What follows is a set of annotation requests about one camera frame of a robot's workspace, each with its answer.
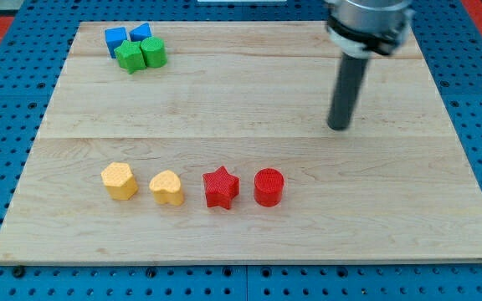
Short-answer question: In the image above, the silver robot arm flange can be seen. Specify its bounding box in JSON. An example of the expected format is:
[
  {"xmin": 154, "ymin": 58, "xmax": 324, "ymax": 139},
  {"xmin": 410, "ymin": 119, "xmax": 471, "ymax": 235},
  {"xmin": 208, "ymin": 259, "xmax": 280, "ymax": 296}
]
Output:
[{"xmin": 325, "ymin": 0, "xmax": 414, "ymax": 59}]

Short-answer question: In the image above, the red star block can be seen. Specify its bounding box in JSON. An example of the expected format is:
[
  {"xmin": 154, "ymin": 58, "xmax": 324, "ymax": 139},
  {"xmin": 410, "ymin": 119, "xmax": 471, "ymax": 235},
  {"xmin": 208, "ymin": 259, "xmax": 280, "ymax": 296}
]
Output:
[{"xmin": 203, "ymin": 166, "xmax": 239, "ymax": 210}]

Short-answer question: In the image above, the yellow heart block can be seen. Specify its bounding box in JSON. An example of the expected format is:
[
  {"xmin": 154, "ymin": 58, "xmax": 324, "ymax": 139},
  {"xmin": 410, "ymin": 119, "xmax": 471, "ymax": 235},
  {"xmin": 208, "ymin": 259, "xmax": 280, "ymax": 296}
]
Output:
[{"xmin": 149, "ymin": 170, "xmax": 185, "ymax": 206}]

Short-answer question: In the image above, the green star block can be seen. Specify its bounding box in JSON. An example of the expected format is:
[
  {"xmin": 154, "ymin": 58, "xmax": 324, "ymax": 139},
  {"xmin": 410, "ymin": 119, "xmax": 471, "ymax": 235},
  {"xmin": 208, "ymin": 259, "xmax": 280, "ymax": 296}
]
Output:
[{"xmin": 114, "ymin": 40, "xmax": 146, "ymax": 74}]

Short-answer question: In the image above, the light wooden board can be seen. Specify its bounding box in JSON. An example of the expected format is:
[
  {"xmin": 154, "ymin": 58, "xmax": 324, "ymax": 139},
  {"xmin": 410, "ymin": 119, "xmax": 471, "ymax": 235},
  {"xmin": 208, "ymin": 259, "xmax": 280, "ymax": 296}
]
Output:
[{"xmin": 0, "ymin": 22, "xmax": 482, "ymax": 266}]

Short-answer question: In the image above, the red cylinder block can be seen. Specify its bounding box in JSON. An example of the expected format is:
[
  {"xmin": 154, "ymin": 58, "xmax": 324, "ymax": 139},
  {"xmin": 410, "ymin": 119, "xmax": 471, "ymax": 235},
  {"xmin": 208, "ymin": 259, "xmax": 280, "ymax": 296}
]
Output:
[{"xmin": 254, "ymin": 168, "xmax": 285, "ymax": 207}]

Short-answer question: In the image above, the yellow hexagon block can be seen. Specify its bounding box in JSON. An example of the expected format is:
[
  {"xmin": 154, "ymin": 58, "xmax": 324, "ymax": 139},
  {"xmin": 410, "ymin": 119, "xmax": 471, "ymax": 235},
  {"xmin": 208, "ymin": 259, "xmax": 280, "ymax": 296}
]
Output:
[{"xmin": 100, "ymin": 162, "xmax": 138, "ymax": 201}]

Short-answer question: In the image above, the green cylinder block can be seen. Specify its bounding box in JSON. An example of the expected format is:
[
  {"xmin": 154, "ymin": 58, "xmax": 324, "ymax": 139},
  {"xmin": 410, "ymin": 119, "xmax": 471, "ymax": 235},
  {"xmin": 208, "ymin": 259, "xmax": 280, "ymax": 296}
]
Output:
[{"xmin": 141, "ymin": 37, "xmax": 167, "ymax": 68}]

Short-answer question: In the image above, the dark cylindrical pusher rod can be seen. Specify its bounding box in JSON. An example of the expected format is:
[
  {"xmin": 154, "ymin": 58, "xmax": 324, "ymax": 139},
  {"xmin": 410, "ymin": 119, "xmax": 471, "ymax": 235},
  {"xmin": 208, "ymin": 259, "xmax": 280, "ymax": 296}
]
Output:
[{"xmin": 327, "ymin": 53, "xmax": 369, "ymax": 130}]

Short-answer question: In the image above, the blue triangle block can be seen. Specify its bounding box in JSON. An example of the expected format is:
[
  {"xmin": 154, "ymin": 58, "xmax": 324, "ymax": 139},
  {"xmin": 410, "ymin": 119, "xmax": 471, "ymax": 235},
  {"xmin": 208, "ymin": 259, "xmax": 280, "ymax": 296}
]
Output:
[{"xmin": 130, "ymin": 23, "xmax": 152, "ymax": 42}]

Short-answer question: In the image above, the blue cube block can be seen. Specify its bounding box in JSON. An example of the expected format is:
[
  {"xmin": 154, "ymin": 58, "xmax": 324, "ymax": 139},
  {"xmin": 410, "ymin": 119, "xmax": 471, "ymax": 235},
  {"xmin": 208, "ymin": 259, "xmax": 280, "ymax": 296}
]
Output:
[{"xmin": 104, "ymin": 27, "xmax": 127, "ymax": 59}]

